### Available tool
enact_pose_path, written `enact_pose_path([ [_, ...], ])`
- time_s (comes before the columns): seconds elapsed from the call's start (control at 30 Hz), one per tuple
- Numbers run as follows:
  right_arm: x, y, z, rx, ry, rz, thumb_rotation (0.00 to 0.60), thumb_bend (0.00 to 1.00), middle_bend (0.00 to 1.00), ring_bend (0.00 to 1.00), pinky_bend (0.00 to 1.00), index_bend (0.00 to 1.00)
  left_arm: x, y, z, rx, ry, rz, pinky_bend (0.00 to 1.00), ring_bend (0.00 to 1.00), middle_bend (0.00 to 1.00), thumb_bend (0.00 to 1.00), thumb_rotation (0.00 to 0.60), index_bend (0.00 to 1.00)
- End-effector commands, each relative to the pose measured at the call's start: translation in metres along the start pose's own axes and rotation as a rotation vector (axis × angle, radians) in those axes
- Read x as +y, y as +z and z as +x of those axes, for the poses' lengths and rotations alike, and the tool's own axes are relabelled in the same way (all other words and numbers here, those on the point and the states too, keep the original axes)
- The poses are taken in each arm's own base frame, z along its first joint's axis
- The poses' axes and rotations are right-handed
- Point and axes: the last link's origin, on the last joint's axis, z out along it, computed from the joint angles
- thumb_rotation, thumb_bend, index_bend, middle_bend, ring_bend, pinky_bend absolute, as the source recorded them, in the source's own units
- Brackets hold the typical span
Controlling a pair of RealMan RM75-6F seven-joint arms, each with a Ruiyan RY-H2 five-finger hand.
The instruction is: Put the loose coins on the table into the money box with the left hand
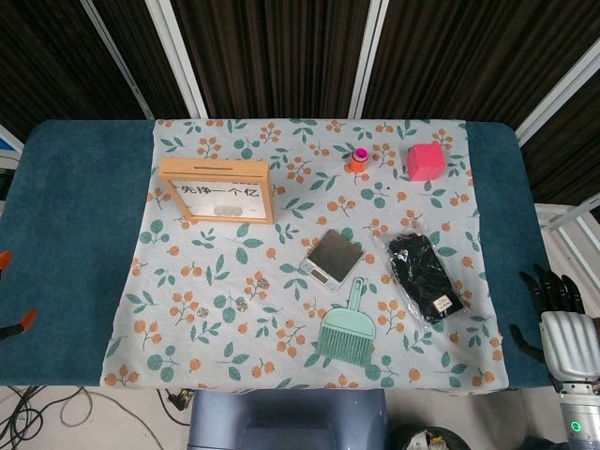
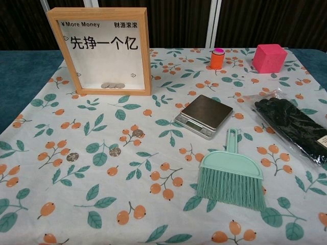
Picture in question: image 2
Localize pink foam cube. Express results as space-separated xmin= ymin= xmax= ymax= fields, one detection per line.
xmin=252 ymin=43 xmax=289 ymax=74

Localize wooden coin box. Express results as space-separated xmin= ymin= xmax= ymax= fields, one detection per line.
xmin=46 ymin=7 xmax=153 ymax=96

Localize black gloves in plastic bag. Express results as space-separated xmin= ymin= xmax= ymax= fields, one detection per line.
xmin=242 ymin=88 xmax=327 ymax=166

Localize mint green hand brush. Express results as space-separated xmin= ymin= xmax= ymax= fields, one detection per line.
xmin=195 ymin=127 xmax=268 ymax=212

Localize dark slatted screen panel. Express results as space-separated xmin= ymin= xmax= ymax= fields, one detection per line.
xmin=216 ymin=0 xmax=327 ymax=50
xmin=0 ymin=0 xmax=85 ymax=51
xmin=98 ymin=0 xmax=211 ymax=50

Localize floral leaf berry tablecloth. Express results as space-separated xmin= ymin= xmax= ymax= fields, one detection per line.
xmin=0 ymin=47 xmax=327 ymax=245

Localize silver digital pocket scale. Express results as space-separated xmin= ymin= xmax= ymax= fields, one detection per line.
xmin=174 ymin=94 xmax=234 ymax=140

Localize teal velvet table cover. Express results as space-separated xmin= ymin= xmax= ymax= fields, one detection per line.
xmin=0 ymin=48 xmax=327 ymax=136

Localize orange cylinder pink cap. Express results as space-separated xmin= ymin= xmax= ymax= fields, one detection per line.
xmin=209 ymin=47 xmax=226 ymax=69

